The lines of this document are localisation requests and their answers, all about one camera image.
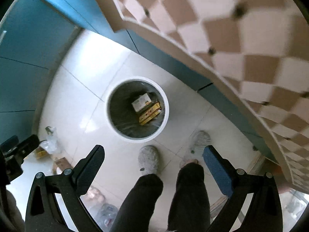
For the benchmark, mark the black trouser leg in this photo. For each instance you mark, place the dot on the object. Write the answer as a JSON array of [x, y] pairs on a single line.
[[190, 207], [138, 207]]

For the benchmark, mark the yellow medicine box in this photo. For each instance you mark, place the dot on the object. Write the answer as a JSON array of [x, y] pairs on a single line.
[[150, 114]]

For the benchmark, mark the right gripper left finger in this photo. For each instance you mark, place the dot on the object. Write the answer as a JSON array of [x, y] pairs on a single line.
[[43, 212]]

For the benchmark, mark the checkered counter mat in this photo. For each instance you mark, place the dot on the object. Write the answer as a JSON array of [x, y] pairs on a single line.
[[254, 51]]

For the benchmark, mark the white green small box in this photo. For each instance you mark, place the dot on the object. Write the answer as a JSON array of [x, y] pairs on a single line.
[[140, 103]]

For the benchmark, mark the white round trash bin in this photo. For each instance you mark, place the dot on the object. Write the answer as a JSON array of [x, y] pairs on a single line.
[[122, 117]]

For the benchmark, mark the left black trouser leg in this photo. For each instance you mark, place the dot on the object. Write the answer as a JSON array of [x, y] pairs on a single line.
[[138, 207]]

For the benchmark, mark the left grey shoe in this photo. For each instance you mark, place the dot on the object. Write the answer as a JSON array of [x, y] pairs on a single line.
[[149, 160]]

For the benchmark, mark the right black trouser leg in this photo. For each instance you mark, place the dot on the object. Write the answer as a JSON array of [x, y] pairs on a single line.
[[190, 207]]

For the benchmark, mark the grey shoe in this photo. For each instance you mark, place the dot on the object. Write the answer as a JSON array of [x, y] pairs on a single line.
[[193, 150], [149, 160]]

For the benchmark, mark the right grey shoe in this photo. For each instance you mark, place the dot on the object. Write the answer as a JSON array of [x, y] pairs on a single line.
[[193, 150]]

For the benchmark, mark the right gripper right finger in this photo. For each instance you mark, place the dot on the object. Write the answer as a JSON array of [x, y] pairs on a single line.
[[264, 212]]

